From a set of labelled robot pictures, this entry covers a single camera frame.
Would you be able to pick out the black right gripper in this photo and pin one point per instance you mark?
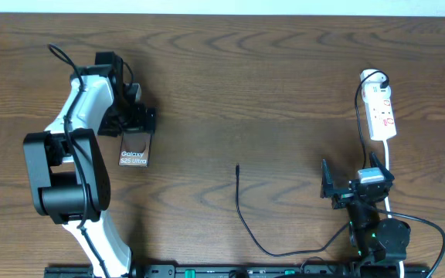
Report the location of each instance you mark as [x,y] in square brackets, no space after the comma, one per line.
[327,187]

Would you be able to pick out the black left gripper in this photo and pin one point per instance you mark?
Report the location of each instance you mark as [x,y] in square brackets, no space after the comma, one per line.
[107,127]

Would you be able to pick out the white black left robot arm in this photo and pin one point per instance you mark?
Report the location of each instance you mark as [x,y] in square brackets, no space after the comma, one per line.
[67,175]

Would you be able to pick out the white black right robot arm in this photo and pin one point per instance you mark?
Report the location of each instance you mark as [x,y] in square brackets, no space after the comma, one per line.
[379,241]

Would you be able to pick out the white power strip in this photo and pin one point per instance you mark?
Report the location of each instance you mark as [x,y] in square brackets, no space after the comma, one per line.
[378,108]

